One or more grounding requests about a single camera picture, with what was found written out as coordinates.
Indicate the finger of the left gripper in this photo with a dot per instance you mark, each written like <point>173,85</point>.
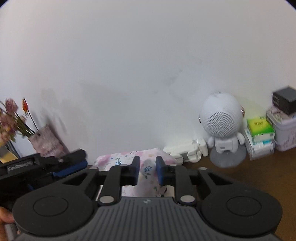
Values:
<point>72,169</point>

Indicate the green tissue pack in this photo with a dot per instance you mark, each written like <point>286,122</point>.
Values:
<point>260,129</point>

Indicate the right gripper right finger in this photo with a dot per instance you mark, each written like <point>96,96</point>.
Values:
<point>178,177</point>

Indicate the purple patterned vase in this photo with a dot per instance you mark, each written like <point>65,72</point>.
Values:
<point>46,143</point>

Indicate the white robot speaker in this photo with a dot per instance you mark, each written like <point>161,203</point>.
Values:
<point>222,117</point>

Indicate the pink floral baby garment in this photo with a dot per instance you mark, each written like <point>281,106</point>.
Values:
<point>147,185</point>

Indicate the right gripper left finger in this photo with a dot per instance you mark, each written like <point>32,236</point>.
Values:
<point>112,181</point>

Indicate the yellow thermos jug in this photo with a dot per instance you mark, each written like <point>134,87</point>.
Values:
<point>5,154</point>

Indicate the white phone stand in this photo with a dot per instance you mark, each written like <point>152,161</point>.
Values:
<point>189,152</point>

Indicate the person's hand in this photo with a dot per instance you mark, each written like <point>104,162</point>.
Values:
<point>6,217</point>

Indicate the black small box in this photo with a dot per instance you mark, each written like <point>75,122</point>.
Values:
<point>284,99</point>

